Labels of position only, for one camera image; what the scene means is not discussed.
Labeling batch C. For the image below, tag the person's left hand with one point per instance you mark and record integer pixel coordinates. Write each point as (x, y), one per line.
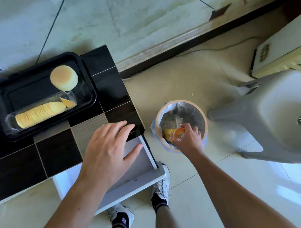
(103, 155)

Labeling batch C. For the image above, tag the person's right hand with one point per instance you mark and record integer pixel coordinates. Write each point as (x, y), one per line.
(191, 141)

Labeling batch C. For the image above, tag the person's right thumb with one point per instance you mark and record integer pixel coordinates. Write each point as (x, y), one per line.
(185, 127)

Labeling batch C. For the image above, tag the person's left middle finger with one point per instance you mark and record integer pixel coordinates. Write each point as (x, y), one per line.
(117, 128)

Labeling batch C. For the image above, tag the person's left thumb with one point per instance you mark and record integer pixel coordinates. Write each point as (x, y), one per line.
(134, 153)

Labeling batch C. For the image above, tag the orange chip can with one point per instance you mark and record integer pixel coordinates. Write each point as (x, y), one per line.
(171, 134)

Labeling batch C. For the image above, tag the person's left forearm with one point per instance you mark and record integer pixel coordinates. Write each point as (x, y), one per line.
(77, 204)

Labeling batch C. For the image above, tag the person's right forearm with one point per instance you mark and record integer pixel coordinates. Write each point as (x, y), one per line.
(232, 190)

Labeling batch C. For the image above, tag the pale blue bin liner bag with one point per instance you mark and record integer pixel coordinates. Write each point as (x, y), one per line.
(195, 117)

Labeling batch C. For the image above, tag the round bin with orange rim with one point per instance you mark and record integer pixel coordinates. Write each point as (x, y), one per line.
(162, 112)

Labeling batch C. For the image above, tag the person's right white sneaker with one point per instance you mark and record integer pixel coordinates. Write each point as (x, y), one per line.
(162, 188)

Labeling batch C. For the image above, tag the person's white sneaker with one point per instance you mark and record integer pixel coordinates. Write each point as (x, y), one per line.
(162, 188)
(120, 216)

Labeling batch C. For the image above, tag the loose yellow potato chip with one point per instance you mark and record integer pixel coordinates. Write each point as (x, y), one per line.
(67, 102)

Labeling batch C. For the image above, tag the black tiled white table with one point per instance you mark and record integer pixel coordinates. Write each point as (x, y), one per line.
(58, 152)

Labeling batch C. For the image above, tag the person's left white sneaker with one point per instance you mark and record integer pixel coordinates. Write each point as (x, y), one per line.
(120, 216)

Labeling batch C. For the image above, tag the person's right leg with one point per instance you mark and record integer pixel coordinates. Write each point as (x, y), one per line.
(165, 217)

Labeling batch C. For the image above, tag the round yellow cake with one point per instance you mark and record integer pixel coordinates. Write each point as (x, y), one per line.
(64, 78)

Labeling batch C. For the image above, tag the grey plastic stool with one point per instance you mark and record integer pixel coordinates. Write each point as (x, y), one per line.
(263, 110)

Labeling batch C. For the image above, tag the stack of yellow potato chips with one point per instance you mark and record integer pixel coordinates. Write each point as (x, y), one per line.
(38, 114)

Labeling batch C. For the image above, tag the dark wooden threshold strip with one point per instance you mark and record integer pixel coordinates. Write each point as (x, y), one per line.
(188, 41)

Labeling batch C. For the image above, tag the black plastic tray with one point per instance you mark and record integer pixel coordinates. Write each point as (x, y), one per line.
(28, 82)

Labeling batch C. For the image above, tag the clear plastic chip tray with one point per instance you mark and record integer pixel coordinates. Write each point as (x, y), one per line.
(11, 126)

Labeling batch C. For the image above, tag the cream white appliance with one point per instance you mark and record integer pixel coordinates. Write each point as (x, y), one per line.
(279, 47)

